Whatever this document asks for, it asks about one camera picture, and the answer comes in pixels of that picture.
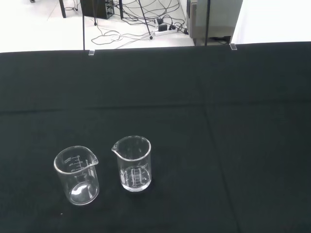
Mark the thin black stand pole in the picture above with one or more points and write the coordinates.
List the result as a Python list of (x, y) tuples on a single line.
[(83, 29), (207, 24)]

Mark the black bench cloth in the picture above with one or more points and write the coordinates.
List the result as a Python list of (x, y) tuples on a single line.
[(184, 136)]

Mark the black power adapter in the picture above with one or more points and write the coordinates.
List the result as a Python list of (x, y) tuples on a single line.
[(162, 27)]

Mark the black table leg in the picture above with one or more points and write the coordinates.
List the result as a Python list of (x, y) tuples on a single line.
[(63, 8)]

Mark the clear plastic cloth clip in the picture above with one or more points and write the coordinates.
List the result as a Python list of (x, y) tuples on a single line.
[(233, 46), (91, 53)]

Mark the black computer tower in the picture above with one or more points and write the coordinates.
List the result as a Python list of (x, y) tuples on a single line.
[(97, 8)]

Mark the white power strip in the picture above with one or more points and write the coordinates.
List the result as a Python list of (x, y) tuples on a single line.
[(165, 32)]

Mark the black tripod leg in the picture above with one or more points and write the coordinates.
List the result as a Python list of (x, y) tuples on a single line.
[(146, 19), (95, 14)]

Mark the grey metal cabinet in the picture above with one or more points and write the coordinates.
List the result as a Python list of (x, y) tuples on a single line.
[(216, 17)]

